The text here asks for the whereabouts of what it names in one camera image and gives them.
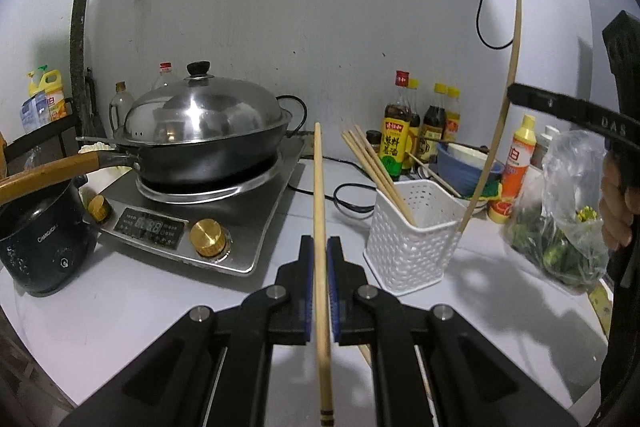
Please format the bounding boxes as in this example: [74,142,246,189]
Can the plain wooden chopstick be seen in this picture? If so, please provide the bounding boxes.
[457,0,524,235]

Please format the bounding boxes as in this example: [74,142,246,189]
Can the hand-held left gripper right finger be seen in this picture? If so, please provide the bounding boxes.
[326,237,581,427]

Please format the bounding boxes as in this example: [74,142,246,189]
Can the person's right hand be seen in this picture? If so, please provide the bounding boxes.
[598,152,636,253]

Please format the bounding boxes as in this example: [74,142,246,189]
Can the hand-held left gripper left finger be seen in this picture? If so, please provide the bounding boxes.
[62,234,316,427]

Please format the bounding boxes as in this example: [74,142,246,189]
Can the blue bowl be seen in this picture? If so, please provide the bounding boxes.
[436,142,505,198]

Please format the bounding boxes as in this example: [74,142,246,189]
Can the yellow cap yellow label bottle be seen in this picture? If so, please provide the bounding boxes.
[442,86,463,142]

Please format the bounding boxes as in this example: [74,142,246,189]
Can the red cap cooking wine bottle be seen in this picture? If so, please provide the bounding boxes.
[382,70,421,182]

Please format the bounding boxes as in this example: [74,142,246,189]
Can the dark blue electric pot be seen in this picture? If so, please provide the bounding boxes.
[0,174,98,297]

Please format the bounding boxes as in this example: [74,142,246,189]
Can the clear plastic bag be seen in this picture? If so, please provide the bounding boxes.
[505,129,613,295]

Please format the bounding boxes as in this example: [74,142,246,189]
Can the white bowl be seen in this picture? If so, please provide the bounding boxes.
[446,143,493,165]

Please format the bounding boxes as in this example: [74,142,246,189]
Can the orange dish soap bottle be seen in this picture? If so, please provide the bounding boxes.
[487,114,538,225]

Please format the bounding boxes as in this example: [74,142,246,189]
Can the yellow green sponge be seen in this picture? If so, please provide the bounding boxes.
[470,184,503,202]

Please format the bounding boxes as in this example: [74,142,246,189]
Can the bunch of wooden chopsticks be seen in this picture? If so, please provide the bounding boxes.
[341,123,417,228]

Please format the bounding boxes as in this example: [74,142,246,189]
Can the black wire rack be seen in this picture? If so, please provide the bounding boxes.
[0,109,83,168]

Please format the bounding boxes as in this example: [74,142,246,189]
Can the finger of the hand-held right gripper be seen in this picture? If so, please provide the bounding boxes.
[506,83,608,138]

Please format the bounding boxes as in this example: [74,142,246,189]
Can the steel wok lid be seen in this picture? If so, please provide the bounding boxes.
[122,61,287,144]

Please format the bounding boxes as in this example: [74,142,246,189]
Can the clear glass bottle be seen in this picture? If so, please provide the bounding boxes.
[109,81,135,132]

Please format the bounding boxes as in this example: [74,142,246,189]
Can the black cooker power cable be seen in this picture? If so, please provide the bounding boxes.
[275,94,381,212]

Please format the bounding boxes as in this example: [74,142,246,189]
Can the red cap plastic bottle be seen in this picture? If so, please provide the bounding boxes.
[151,62,176,90]

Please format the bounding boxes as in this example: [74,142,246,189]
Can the yellow detergent bottle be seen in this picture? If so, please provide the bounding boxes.
[27,66,67,122]

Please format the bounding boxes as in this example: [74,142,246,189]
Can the yellow cap soy sauce bottle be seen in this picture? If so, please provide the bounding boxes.
[417,83,447,158]

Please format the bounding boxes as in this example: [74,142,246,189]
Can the grey cap seasoning bottle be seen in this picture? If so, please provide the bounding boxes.
[531,125,561,170]

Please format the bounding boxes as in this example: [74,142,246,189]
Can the blue white carton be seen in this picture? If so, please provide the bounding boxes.
[20,96,51,132]

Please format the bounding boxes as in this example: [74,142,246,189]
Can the white plastic utensil basket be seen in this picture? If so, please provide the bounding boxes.
[363,179,471,297]

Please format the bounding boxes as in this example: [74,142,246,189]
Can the leafy green vegetables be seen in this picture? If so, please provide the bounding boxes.
[510,204,608,288]

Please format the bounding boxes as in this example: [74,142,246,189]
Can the silver induction cooker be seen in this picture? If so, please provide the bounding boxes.
[82,134,307,277]

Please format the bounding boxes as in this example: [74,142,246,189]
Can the striped wooden chopstick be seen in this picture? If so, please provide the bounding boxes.
[312,122,335,415]

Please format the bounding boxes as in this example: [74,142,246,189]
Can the dark vertical pipe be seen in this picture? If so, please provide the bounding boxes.
[70,0,118,138]

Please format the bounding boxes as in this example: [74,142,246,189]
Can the black wok wooden handle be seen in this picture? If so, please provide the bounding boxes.
[0,107,295,205]

